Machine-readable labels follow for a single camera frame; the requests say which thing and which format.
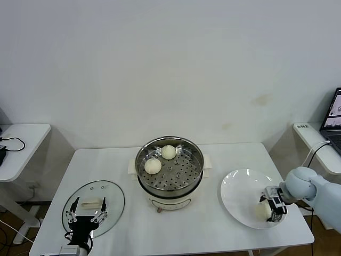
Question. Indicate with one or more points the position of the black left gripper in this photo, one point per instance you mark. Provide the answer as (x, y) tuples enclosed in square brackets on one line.
[(82, 229)]

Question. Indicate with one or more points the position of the open dark laptop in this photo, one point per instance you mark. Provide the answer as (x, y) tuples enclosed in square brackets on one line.
[(334, 112)]

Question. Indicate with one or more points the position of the white round plate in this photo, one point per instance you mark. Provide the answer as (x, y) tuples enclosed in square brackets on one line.
[(239, 186)]

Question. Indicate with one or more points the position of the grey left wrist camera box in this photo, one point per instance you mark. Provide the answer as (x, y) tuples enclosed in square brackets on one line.
[(69, 251)]

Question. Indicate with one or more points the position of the white side table with laptop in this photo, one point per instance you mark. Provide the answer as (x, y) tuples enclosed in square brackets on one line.
[(311, 134)]

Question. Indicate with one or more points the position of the perforated steel steamer basket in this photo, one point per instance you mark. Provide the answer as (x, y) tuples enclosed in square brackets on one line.
[(186, 173)]

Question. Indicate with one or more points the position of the cream electric cooker pot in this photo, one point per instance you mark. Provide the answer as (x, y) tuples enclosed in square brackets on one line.
[(170, 202)]

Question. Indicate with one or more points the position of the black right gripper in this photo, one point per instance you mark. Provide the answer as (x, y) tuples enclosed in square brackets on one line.
[(279, 212)]

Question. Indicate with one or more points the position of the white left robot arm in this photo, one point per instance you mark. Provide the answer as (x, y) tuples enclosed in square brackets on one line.
[(85, 249)]

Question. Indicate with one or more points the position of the white steamed baozi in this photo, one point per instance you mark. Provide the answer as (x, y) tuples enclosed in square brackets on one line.
[(262, 212), (168, 152), (153, 166)]

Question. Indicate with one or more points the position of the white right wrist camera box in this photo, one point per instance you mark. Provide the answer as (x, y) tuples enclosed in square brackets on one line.
[(272, 193)]

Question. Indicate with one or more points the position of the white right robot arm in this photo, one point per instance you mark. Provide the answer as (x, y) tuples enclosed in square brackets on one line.
[(314, 189)]

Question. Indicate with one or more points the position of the small black device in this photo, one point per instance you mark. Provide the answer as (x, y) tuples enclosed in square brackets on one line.
[(2, 157)]

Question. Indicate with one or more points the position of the small paper label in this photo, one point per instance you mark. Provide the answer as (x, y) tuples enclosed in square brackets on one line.
[(302, 126)]

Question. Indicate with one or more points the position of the round glass pot lid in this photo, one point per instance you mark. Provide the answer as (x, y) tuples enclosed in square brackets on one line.
[(89, 202)]

